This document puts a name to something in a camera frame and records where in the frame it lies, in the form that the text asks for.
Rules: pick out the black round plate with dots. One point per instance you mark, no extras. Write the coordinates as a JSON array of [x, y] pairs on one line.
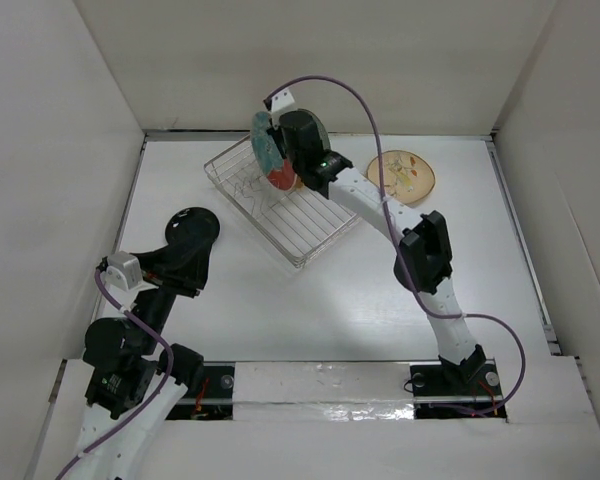
[[192, 229]]

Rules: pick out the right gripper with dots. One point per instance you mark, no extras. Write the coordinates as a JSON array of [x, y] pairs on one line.
[[276, 133]]

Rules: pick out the red and teal plate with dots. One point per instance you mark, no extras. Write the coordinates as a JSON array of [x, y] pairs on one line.
[[276, 169]]

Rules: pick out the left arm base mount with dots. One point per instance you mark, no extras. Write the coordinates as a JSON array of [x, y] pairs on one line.
[[213, 400]]

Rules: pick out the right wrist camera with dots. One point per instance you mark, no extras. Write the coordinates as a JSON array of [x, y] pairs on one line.
[[280, 103]]

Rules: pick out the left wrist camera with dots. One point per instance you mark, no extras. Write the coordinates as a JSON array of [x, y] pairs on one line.
[[122, 270]]

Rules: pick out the light blue flower plate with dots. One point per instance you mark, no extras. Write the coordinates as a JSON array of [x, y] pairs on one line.
[[323, 134]]

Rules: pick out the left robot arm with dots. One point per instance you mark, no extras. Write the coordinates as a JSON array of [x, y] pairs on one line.
[[137, 375]]

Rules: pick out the beige floral plate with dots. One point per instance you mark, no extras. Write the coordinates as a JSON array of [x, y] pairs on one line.
[[407, 176]]

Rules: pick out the wire dish rack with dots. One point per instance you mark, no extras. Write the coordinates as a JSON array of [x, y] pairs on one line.
[[300, 223]]

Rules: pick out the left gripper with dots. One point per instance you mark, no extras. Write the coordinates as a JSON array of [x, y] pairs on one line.
[[176, 267]]

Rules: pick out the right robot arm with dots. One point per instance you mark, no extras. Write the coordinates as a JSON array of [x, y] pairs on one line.
[[423, 251]]

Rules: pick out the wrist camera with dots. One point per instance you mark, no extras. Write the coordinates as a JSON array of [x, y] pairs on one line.
[[122, 270], [280, 103]]

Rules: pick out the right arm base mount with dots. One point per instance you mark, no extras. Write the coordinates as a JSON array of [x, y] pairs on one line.
[[436, 397]]

